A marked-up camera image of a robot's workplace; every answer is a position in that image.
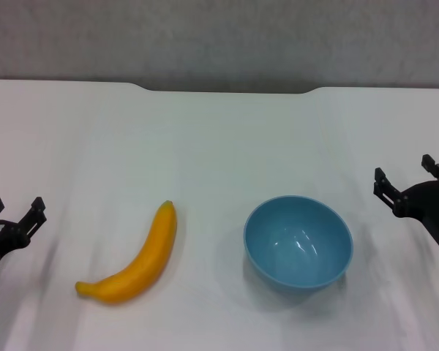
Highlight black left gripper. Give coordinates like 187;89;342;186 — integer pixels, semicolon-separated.
0;196;48;282

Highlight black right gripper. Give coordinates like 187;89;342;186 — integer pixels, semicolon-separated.
372;154;439;249

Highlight blue plastic bowl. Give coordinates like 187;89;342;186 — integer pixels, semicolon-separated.
244;195;353;293

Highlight yellow banana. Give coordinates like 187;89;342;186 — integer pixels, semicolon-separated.
75;200;178;304

